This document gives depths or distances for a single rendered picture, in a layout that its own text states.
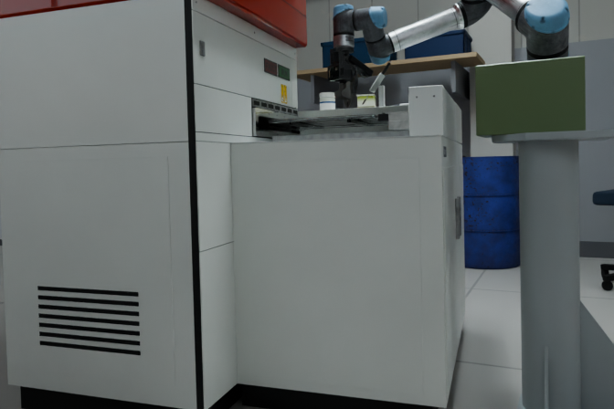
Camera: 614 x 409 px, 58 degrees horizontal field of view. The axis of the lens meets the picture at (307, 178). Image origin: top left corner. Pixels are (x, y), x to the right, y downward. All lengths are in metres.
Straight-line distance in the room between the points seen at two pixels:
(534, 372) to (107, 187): 1.33
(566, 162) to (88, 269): 1.40
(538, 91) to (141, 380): 1.38
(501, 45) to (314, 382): 3.23
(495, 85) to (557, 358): 0.79
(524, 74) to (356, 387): 1.00
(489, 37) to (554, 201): 2.86
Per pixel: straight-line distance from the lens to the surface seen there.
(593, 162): 4.57
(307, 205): 1.59
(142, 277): 1.64
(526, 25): 1.78
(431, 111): 1.58
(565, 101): 1.66
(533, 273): 1.72
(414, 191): 1.52
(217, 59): 1.66
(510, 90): 1.66
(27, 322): 1.94
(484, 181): 3.90
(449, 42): 4.08
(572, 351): 1.78
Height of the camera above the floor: 0.75
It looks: 2 degrees down
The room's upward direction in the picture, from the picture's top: 1 degrees counter-clockwise
